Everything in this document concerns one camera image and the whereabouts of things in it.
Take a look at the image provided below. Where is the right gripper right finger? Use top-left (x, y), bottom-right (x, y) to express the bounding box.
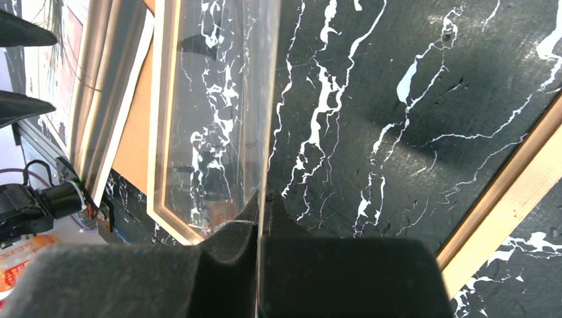
top-left (260, 191), bottom-right (453, 317)

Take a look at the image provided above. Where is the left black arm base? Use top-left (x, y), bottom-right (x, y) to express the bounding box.
top-left (1, 157), bottom-right (115, 248)

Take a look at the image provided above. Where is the clear acrylic sheet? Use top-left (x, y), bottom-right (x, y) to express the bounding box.
top-left (146, 1), bottom-right (282, 245)

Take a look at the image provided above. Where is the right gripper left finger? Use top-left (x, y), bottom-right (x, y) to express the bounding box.
top-left (1, 194), bottom-right (259, 317)

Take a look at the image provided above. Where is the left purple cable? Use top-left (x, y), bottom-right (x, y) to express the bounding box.
top-left (0, 166), bottom-right (89, 231)

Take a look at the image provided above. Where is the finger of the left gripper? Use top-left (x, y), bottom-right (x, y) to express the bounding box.
top-left (1, 91), bottom-right (56, 128)
top-left (1, 10), bottom-right (58, 48)

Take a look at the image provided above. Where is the brown cardboard backing board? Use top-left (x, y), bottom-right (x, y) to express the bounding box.
top-left (113, 25), bottom-right (154, 193)

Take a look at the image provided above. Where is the brown wooden picture frame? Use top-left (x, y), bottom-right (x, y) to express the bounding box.
top-left (437, 95), bottom-right (561, 297)

